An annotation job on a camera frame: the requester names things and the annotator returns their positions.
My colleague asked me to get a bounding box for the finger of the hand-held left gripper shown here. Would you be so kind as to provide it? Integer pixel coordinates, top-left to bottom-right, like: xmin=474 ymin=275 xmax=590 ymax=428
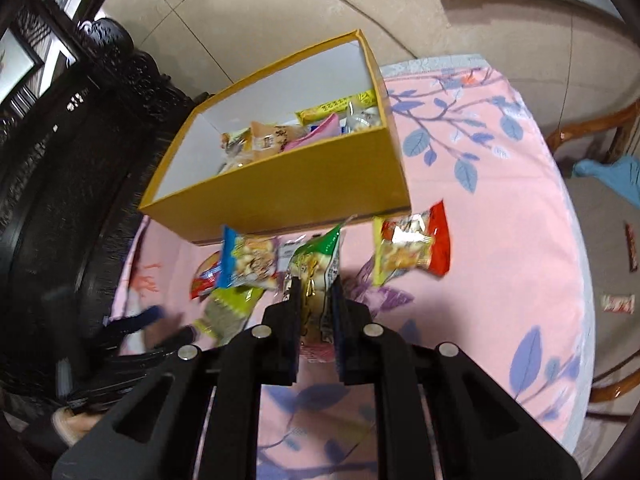
xmin=100 ymin=305 xmax=168 ymax=348

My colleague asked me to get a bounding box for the yellow cardboard box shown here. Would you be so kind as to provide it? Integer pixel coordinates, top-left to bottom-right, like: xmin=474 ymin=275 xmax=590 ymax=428
xmin=138 ymin=29 xmax=413 ymax=247

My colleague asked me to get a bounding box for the brown red snack bar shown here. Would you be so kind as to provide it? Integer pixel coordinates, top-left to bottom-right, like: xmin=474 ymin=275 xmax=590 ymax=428
xmin=625 ymin=222 xmax=640 ymax=273

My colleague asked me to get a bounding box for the person's left hand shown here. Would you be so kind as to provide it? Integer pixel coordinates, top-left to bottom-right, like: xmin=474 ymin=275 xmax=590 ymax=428
xmin=52 ymin=405 xmax=103 ymax=447

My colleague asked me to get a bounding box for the wooden armchair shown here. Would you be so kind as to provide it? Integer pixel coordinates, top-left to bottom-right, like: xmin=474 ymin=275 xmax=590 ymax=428
xmin=545 ymin=100 xmax=640 ymax=416

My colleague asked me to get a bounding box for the blue windowed snack packet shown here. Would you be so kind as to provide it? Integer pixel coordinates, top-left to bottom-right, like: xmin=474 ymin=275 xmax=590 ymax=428
xmin=216 ymin=225 xmax=280 ymax=291

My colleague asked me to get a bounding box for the dark carved wooden cabinet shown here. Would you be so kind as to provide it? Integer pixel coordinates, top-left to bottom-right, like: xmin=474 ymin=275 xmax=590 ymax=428
xmin=0 ymin=0 xmax=211 ymax=411

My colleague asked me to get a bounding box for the yellow-green snack packet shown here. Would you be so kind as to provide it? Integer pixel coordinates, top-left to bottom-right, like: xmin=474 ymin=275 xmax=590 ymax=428
xmin=192 ymin=285 xmax=266 ymax=346

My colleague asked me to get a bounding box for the red yellow windowed snack packet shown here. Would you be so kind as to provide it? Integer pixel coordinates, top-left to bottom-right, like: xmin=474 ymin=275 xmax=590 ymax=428
xmin=371 ymin=200 xmax=451 ymax=287

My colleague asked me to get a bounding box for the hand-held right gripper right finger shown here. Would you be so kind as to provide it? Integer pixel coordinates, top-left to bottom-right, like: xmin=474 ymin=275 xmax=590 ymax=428
xmin=330 ymin=275 xmax=583 ymax=480

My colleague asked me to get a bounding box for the light blue cloth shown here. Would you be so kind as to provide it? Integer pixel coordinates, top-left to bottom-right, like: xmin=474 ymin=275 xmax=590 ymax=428
xmin=572 ymin=156 xmax=640 ymax=211

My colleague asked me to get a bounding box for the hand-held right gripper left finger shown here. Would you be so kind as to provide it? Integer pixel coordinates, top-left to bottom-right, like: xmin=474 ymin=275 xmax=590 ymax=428
xmin=52 ymin=276 xmax=304 ymax=480

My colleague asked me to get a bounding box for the heap of assorted snack packets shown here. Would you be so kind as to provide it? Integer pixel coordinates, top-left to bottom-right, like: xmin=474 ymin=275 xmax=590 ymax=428
xmin=217 ymin=90 xmax=383 ymax=176

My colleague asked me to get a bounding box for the green snack packet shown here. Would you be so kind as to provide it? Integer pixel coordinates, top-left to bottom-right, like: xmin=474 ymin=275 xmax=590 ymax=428
xmin=277 ymin=215 xmax=358 ymax=363

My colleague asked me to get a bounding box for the red white snack packet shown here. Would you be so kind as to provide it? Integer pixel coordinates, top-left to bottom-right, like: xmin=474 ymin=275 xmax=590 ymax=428
xmin=600 ymin=294 xmax=636 ymax=315

